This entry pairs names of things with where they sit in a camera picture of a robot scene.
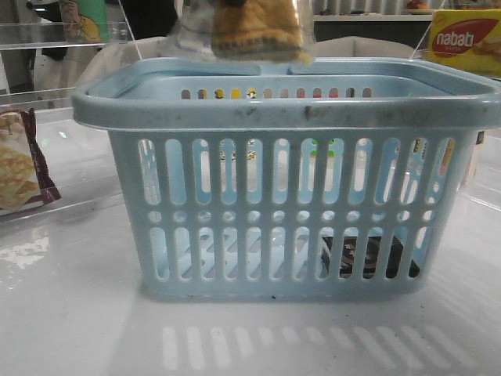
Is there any bread slice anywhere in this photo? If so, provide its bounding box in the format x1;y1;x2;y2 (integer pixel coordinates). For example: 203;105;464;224
159;0;315;65

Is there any black tissue pack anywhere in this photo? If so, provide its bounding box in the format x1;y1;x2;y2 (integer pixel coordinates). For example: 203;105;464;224
319;234;422;280

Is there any light blue plastic basket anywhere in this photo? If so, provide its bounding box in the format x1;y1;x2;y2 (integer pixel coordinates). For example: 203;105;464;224
72;58;500;298

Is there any clear acrylic display shelf left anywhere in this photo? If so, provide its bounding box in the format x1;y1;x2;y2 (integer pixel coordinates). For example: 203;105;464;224
1;1;133;233

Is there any clear acrylic display shelf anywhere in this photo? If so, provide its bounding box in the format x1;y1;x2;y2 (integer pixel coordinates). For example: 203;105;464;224
409;0;501;212
1;1;133;233

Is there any maroon biscuit packet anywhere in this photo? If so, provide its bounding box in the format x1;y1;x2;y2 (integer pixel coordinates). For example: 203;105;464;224
1;109;61;217

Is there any green cartoon snack packet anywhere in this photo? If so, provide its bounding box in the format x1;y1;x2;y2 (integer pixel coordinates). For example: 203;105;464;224
59;0;109;43

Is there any clear acrylic display shelf right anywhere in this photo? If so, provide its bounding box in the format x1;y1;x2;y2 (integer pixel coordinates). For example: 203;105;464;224
409;0;501;212

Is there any yellow nabati wafer box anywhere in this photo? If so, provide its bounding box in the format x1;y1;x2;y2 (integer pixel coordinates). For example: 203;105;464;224
424;9;500;78

